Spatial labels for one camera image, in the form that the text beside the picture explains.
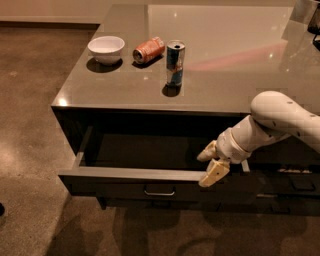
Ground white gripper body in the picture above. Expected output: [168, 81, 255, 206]
[216, 126, 252, 164]

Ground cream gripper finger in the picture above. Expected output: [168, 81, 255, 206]
[197, 140, 218, 162]
[199, 159, 230, 187]

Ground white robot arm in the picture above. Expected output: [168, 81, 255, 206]
[197, 91, 320, 187]

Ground dark grey drawer cabinet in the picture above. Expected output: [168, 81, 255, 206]
[50, 3, 320, 217]

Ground blue silver energy drink can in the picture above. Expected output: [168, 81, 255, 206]
[166, 40, 185, 87]

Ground orange soda can lying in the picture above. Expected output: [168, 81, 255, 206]
[133, 37, 165, 64]

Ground white ceramic bowl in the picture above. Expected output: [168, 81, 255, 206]
[87, 36, 125, 65]

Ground black object at floor edge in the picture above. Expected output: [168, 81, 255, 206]
[0, 203, 5, 216]

